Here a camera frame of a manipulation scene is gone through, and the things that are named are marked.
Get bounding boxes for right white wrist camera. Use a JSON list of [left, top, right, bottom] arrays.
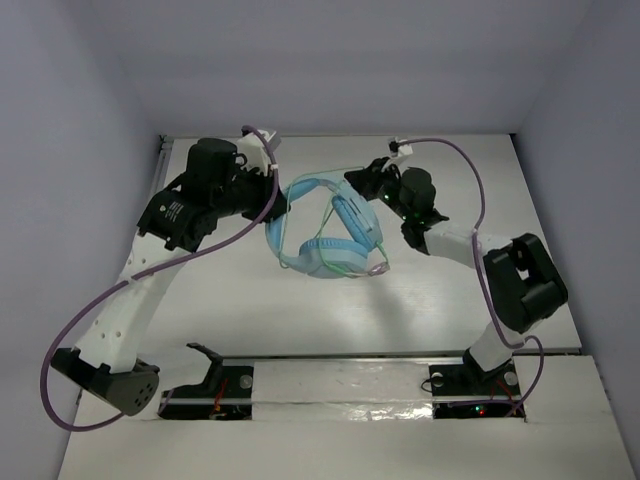
[[387, 137, 413, 166]]

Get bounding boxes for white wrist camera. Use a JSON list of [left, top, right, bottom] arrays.
[[236, 126, 281, 174], [387, 137, 413, 166]]

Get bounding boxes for silver taped mounting rail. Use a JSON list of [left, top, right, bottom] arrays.
[[159, 353, 529, 424]]

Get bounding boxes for light blue headphones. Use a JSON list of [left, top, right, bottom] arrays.
[[264, 175, 385, 279]]

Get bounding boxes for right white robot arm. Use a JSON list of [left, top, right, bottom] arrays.
[[344, 158, 568, 393]]

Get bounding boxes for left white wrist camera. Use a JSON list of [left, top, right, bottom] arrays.
[[236, 126, 281, 174]]

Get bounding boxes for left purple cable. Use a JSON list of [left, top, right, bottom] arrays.
[[40, 123, 279, 431]]

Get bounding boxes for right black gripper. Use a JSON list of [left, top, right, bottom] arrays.
[[348, 157, 412, 222]]

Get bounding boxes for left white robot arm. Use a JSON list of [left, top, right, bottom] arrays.
[[40, 126, 286, 418]]

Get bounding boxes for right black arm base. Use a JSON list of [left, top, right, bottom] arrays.
[[420, 354, 526, 420]]

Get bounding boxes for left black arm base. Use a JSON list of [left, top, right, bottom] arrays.
[[158, 342, 254, 421]]

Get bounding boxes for green headphone cable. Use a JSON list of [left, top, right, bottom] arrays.
[[277, 165, 392, 279]]

